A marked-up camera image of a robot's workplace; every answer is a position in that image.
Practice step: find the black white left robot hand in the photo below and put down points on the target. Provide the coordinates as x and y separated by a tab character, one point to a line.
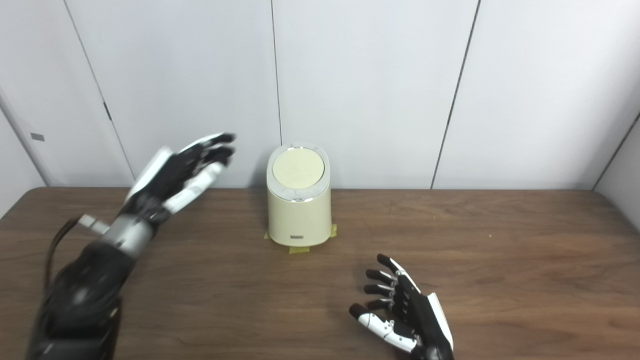
160	185

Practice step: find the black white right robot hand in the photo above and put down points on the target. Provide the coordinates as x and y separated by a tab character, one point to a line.
425	325

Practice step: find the cream round bin lid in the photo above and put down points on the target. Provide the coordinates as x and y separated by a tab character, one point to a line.
296	169

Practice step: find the cream-colored plastic bin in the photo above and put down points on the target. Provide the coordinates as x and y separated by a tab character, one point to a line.
299	220

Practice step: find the black wall panel clip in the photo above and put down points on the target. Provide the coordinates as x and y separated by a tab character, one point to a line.
107	111

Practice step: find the small grey wall label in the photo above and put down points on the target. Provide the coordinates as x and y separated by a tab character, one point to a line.
37	136

